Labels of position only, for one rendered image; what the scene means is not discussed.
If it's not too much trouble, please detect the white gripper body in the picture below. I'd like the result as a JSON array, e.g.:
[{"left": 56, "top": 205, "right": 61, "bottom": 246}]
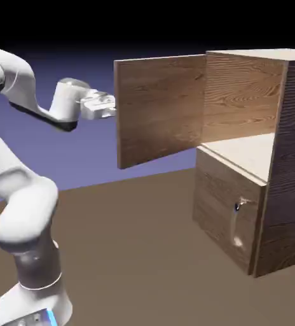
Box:
[{"left": 80, "top": 99, "right": 117, "bottom": 120}]

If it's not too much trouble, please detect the wooden cabinet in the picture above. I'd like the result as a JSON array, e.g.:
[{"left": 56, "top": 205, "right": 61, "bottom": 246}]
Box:
[{"left": 192, "top": 48, "right": 295, "bottom": 278}]

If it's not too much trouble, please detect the wooden cabinet door with handle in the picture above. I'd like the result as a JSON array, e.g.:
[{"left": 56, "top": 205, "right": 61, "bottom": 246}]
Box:
[{"left": 192, "top": 148, "right": 267, "bottom": 276}]

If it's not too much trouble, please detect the curved metal door handle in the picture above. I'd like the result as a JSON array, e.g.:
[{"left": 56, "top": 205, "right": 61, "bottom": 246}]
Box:
[{"left": 230, "top": 197, "right": 254, "bottom": 250}]

